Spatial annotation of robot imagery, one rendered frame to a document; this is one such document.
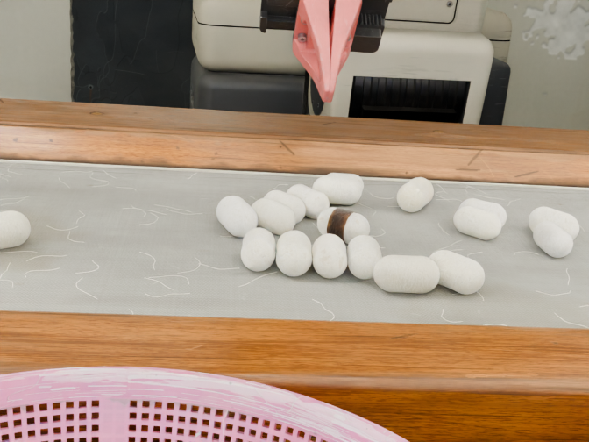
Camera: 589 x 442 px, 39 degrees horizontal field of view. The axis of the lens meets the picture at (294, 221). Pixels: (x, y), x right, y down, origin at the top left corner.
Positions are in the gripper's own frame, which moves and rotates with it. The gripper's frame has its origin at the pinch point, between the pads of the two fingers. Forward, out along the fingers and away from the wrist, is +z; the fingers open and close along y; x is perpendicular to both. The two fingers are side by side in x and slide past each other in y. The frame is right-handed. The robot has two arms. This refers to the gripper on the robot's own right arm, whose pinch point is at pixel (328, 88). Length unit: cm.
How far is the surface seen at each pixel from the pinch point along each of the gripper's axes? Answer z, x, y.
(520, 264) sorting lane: 16.0, -3.8, 11.3
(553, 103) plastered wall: -125, 160, 101
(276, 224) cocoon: 13.4, -2.9, -4.1
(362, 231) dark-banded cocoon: 14.1, -3.8, 1.3
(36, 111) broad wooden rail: -3.3, 9.9, -23.5
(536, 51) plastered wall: -135, 147, 92
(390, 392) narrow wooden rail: 28.7, -17.5, -0.7
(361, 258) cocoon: 17.8, -7.5, 0.4
